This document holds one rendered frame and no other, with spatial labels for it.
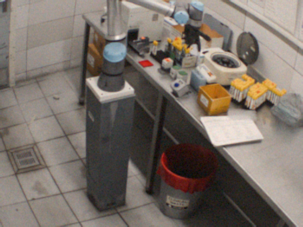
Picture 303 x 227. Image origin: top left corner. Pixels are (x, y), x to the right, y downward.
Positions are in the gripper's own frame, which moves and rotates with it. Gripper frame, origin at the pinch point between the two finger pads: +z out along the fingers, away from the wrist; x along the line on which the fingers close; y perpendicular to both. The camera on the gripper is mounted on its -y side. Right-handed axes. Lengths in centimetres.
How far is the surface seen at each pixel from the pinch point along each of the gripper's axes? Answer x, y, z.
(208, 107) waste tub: 30.0, 2.3, 14.3
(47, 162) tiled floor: -43, 79, 107
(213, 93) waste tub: 18.5, -6.4, 14.1
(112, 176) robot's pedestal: 10, 43, 74
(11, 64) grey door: -160, 106, 81
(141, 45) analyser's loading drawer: -38.5, 16.5, 12.7
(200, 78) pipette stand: 12.4, -0.1, 8.2
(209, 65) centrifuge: -3.9, -14.2, 9.5
